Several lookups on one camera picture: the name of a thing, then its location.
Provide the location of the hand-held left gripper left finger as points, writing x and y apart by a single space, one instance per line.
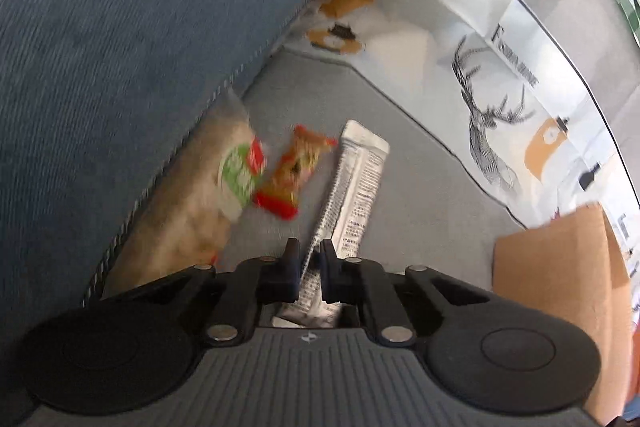
290 272

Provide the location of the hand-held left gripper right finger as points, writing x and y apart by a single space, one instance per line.
330 274

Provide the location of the silver foil snack packet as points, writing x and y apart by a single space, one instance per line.
357 177

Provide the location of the clear packet of white balls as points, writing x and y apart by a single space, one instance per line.
200 197

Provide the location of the brown paper bag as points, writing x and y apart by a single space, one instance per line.
560 267

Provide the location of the small red cracker packet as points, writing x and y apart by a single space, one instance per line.
290 177

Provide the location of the grey sofa seat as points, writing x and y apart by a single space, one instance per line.
425 187

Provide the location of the blue sofa cushion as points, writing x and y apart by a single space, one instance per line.
125 32

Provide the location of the deer printed grey cloth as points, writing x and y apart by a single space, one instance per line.
500 7

